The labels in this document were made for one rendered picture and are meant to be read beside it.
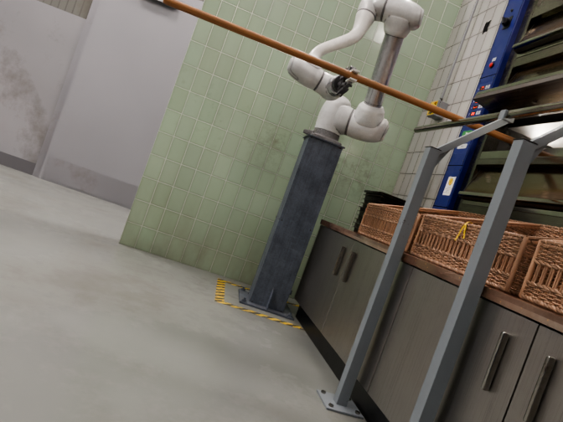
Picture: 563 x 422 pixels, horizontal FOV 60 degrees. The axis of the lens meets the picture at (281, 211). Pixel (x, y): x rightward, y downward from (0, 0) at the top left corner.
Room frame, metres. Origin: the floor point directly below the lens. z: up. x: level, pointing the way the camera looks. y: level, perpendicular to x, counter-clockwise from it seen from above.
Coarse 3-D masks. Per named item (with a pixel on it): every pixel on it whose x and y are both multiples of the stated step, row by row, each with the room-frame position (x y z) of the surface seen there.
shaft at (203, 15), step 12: (168, 0) 1.88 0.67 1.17; (192, 12) 1.89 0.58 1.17; (204, 12) 1.91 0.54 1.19; (216, 24) 1.92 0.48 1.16; (228, 24) 1.92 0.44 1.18; (252, 36) 1.94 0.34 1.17; (264, 36) 1.95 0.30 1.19; (276, 48) 1.96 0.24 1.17; (288, 48) 1.97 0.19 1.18; (312, 60) 1.99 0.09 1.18; (324, 60) 2.00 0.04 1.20; (336, 72) 2.01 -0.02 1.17; (348, 72) 2.01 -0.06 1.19; (372, 84) 2.04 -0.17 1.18; (396, 96) 2.06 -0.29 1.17; (408, 96) 2.07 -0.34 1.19; (432, 108) 2.09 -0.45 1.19; (492, 132) 2.14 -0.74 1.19
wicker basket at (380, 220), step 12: (372, 204) 2.29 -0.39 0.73; (384, 204) 2.36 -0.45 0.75; (372, 216) 2.24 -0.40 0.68; (384, 216) 2.13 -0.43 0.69; (396, 216) 2.00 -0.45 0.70; (420, 216) 1.82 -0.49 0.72; (456, 216) 2.44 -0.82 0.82; (468, 216) 2.35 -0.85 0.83; (480, 216) 2.26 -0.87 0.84; (360, 228) 2.33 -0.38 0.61; (372, 228) 2.20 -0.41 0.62; (384, 228) 2.08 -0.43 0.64; (384, 240) 2.04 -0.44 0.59; (408, 240) 1.83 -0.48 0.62; (408, 252) 1.82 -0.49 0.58
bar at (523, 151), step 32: (416, 128) 2.42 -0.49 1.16; (480, 128) 1.72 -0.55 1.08; (512, 160) 1.22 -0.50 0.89; (416, 192) 1.68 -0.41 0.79; (512, 192) 1.21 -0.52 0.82; (480, 256) 1.21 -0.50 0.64; (384, 288) 1.68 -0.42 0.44; (480, 288) 1.22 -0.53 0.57; (448, 320) 1.24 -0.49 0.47; (352, 352) 1.70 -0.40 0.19; (448, 352) 1.21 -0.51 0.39; (352, 384) 1.69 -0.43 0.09; (352, 416) 1.64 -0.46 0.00; (416, 416) 1.22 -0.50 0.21
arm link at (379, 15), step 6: (366, 0) 2.50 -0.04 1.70; (372, 0) 2.49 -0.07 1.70; (378, 0) 2.49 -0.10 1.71; (384, 0) 2.48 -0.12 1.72; (360, 6) 2.51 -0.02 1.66; (366, 6) 2.48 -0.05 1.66; (372, 6) 2.49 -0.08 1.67; (378, 6) 2.48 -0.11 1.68; (384, 6) 2.48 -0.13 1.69; (372, 12) 2.48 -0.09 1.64; (378, 12) 2.50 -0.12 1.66; (378, 18) 2.53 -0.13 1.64
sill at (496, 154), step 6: (546, 150) 2.04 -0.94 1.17; (552, 150) 2.01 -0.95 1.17; (558, 150) 1.98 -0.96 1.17; (480, 156) 2.50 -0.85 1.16; (486, 156) 2.45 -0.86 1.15; (492, 156) 2.40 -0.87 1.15; (498, 156) 2.35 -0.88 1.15; (504, 156) 2.30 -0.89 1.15; (540, 156) 2.06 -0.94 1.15; (546, 156) 2.03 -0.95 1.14; (552, 156) 2.00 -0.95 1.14; (558, 156) 1.96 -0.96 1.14
